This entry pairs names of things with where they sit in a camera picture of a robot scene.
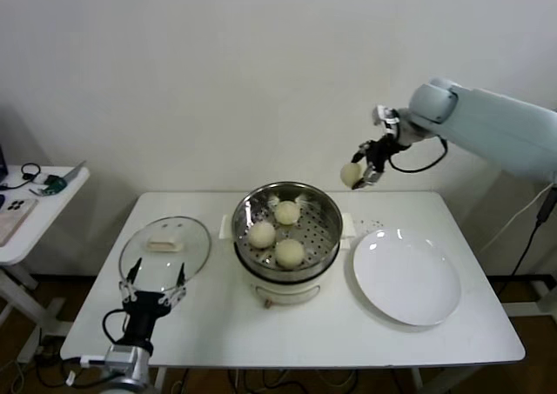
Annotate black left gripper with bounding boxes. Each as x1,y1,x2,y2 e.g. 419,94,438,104
118,257,188,347

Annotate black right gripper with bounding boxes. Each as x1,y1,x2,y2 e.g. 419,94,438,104
351,135,413,190

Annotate white steamed baozi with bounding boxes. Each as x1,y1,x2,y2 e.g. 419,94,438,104
339,162,366,190
273,200,301,226
274,238,305,269
247,221,277,250

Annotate glass lid with white handle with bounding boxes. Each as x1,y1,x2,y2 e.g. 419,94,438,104
117,216,212,294

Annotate stainless steel steamer basket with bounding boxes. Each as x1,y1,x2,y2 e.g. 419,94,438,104
230,181,344,282

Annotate white round plate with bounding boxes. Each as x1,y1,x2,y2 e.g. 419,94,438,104
351,228,462,327

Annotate white electric cooking pot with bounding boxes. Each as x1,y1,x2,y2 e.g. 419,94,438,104
219,213,356,311

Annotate white side table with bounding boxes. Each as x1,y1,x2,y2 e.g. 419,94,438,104
0,165,91,364

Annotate grey flat panel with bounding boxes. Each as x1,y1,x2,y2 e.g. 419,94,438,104
63,160,89,185

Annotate white phone with lenses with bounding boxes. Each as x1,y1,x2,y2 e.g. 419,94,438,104
4,197,35,215

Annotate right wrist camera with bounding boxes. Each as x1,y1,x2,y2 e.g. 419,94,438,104
371,104,402,137

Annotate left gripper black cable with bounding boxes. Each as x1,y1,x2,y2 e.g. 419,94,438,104
102,309,130,347

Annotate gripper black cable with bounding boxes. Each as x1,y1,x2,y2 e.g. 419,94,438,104
386,137,449,173
102,309,130,347

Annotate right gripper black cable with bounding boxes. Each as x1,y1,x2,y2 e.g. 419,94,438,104
386,137,449,173

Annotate white power cable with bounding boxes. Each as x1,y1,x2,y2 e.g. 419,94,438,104
480,183,552,251

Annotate black looped cable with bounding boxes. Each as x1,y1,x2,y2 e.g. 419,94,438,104
0,163,43,191

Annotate black cable with adapter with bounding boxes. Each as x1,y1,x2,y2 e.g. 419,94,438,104
495,187,557,295

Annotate white desk frame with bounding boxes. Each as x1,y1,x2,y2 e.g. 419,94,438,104
482,183,557,319

